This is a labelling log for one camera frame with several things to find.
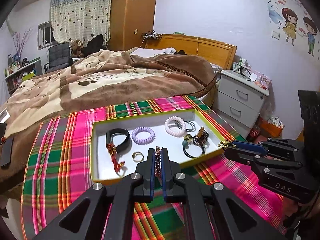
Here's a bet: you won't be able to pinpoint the small gold bead ornament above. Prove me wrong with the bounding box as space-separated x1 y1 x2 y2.
217 140 236 150

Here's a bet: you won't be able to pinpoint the gold ring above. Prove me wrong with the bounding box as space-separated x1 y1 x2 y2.
131 151 145 163

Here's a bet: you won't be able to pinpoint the black tie with ball beads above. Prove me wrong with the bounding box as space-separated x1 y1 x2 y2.
182 134 205 159

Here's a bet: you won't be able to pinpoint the white spiral hair tie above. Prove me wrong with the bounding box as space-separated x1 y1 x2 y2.
164 115 187 138

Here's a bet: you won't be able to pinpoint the purple spiral hair tie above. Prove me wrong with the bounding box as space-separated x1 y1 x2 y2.
131 126 156 145

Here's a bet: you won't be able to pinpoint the black wristband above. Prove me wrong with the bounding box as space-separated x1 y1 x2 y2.
105 128 131 154

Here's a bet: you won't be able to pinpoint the yellow shallow cardboard box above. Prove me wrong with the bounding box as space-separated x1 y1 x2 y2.
90 109 227 185

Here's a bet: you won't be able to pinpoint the grey drawer nightstand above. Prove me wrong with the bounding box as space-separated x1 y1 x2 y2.
213 70 269 138

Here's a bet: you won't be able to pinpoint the pink plaid cloth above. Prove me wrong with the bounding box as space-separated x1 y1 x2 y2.
21 96 285 239

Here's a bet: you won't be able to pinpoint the wooden headboard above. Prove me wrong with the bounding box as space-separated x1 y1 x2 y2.
144 34 237 69

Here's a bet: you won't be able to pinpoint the black phone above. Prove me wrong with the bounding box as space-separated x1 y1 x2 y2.
1 137 14 168

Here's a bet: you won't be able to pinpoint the black wallet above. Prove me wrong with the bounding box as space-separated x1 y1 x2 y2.
0 122 7 145

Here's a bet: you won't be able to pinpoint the black office chair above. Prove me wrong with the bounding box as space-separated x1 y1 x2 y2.
44 42 73 73

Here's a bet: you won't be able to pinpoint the brown teddy bear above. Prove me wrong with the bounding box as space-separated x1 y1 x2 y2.
70 40 84 58

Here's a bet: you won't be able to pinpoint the white desk shelf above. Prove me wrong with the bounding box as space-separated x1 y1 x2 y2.
5 57 43 95

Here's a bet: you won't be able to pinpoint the wooden wardrobe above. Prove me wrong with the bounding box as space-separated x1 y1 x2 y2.
108 0 156 51

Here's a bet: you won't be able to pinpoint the patterned white curtain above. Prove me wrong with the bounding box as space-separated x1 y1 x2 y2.
50 0 112 45

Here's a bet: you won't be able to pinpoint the grey thin hair ties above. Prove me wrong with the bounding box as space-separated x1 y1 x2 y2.
175 119 197 132

